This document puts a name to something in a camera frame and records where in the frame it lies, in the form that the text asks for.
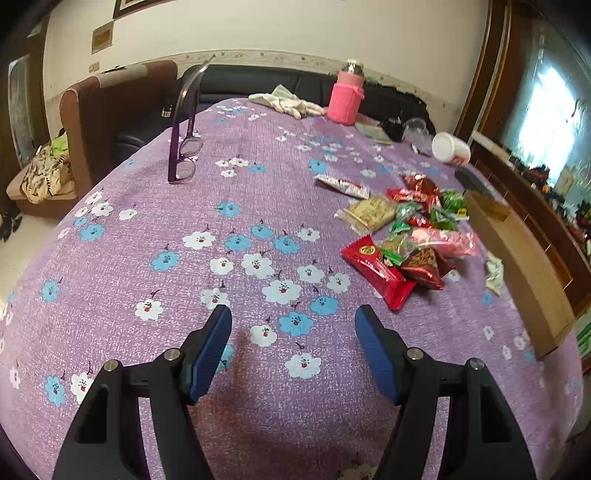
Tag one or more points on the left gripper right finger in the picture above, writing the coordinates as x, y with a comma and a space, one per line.
483, 439

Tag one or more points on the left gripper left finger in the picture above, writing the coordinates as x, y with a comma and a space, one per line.
104, 440

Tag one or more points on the white red snack packet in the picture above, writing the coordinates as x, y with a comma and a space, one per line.
344, 186

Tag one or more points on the green pea snack packet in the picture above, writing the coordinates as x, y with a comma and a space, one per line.
454, 203

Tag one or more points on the dark red triangular snack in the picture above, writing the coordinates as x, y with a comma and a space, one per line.
427, 267

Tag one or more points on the large red snack packet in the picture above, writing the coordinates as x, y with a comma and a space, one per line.
366, 257

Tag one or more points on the small white candy wrapper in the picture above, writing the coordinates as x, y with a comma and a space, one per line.
495, 274

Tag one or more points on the pink snack packet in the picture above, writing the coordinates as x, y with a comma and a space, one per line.
448, 243

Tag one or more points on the cardboard box tray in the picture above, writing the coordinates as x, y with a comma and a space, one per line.
528, 272

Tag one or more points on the green crumpled snack packet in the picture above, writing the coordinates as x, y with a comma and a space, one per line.
412, 215

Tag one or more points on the beige cracker packet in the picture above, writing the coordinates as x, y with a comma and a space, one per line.
368, 215

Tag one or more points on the purple floral tablecloth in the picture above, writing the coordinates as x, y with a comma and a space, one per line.
138, 263

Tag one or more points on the red shiny snack packet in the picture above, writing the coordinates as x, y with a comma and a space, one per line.
419, 189

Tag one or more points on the white plastic jar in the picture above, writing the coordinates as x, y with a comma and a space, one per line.
450, 150

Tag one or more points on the patterned bag on chair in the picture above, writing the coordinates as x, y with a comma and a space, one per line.
48, 175

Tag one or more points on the clear plastic cup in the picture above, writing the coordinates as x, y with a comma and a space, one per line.
416, 131

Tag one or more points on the small notebook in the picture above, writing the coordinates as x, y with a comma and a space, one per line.
374, 132

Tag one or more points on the black small cup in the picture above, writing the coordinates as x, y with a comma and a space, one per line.
394, 129

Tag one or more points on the brown armchair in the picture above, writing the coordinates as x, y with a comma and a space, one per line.
94, 113

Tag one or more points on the pink bottle with knit sleeve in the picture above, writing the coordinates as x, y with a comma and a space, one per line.
347, 93

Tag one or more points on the wooden brick-pattern cabinet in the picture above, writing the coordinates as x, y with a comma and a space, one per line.
491, 99

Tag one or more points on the black sofa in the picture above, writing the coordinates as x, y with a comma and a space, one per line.
221, 82

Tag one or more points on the white cloth gloves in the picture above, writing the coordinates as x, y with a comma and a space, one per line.
283, 101

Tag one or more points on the framed horse painting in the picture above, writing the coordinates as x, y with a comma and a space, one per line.
126, 7

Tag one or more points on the purple frame eyeglasses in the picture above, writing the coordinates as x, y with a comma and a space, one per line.
185, 143

